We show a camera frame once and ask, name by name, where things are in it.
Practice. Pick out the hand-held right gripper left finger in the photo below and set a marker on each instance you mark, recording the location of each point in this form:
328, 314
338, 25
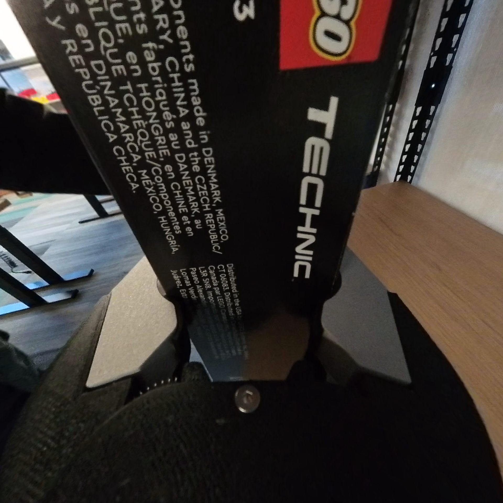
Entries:
133, 334

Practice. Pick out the black rack with wooden shelves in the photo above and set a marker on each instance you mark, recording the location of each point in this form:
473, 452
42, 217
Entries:
432, 255

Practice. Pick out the black desk legs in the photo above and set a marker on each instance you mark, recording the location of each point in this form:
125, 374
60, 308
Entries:
78, 275

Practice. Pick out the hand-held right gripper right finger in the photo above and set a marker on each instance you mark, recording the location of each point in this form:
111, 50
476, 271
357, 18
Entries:
361, 322

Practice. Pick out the black lego box silver car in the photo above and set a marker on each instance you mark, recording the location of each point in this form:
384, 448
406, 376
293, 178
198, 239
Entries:
243, 157

